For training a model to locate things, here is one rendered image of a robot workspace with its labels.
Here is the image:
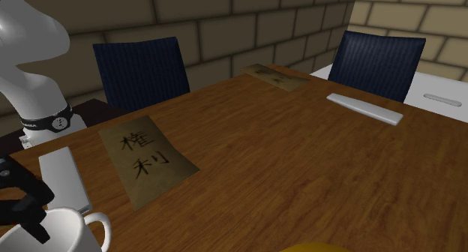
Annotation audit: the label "grey flat tablet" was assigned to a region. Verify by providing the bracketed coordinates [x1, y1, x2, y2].
[37, 146, 93, 215]

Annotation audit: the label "white cabinet with handle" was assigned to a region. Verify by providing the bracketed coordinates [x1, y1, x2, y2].
[310, 63, 468, 125]

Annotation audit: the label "small tan paper black characters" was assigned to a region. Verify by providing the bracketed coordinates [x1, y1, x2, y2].
[241, 63, 312, 93]

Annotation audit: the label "dark blue chair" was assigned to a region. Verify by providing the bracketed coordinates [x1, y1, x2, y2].
[327, 30, 428, 104]
[92, 36, 191, 113]

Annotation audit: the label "brown wooden table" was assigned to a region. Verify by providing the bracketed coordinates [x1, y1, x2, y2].
[0, 64, 468, 252]

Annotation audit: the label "large tan paper black characters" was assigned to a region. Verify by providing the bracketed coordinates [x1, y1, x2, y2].
[98, 115, 201, 212]

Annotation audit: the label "white mug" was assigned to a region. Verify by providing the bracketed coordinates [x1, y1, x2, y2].
[0, 207, 113, 252]

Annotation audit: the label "yellow round object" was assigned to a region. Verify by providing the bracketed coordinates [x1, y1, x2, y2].
[280, 243, 353, 252]

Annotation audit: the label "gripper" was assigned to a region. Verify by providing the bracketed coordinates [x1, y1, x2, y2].
[0, 156, 56, 245]

